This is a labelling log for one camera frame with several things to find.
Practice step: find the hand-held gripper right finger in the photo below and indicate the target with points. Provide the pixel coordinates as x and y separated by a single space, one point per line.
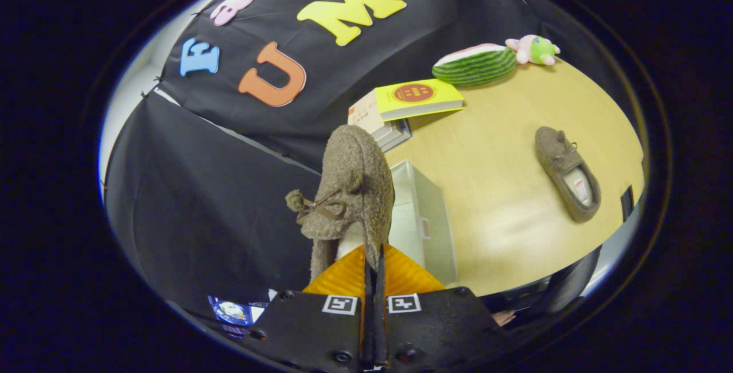
435 333

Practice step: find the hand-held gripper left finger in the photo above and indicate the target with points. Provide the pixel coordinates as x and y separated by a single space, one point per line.
309 333

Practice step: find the pale green storage box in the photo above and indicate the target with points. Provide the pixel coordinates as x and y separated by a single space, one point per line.
429 218

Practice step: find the brown fuzzy shoe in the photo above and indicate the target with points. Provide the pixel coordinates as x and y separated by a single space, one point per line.
552 149
355 172

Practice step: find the blue white printed packet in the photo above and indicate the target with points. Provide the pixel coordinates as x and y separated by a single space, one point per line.
232 311

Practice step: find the black backdrop cloth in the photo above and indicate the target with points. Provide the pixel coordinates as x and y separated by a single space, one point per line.
200 201

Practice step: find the grey book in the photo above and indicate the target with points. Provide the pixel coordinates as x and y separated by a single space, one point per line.
401 137

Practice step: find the white book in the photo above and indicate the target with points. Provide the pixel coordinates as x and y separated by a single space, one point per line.
389 132

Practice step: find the beige book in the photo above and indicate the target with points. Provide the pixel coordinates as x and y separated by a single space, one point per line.
363 115

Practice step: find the black table clamp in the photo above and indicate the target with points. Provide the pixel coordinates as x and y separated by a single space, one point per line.
627 204

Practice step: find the yellow book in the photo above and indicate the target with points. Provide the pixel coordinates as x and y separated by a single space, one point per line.
421 98

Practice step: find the watermelon slice plush toy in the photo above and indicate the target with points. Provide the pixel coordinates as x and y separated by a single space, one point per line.
475 66

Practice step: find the pink and green plush toy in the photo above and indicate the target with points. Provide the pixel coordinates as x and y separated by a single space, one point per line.
535 50

